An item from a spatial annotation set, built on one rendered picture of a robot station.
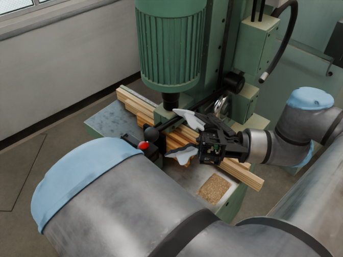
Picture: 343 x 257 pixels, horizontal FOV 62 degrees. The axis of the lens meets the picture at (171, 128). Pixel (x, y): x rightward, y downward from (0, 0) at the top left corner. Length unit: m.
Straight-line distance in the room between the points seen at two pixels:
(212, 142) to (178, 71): 0.21
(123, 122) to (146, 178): 0.88
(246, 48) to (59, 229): 0.75
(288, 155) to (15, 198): 1.80
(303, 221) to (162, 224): 0.15
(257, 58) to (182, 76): 0.24
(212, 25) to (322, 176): 0.53
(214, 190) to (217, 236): 0.68
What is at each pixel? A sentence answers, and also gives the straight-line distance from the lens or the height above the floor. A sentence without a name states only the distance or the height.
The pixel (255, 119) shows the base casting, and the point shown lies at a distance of 1.30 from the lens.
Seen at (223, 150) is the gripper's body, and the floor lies 1.13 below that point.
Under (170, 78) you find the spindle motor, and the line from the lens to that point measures 0.78.
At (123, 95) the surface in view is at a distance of 1.16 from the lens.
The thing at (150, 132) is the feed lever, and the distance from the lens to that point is 0.64.
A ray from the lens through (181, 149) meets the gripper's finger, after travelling 0.78.
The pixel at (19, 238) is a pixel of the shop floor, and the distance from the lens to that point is 2.03.
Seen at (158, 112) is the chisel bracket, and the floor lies 1.03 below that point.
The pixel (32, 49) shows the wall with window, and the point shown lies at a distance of 2.17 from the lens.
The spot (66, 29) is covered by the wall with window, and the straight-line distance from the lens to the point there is 2.22.
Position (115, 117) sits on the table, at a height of 0.90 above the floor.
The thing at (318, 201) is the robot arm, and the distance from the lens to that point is 0.36.
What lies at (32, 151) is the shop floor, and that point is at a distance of 2.40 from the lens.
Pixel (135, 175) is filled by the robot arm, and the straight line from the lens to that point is 0.24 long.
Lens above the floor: 1.67
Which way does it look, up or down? 46 degrees down
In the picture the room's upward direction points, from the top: straight up
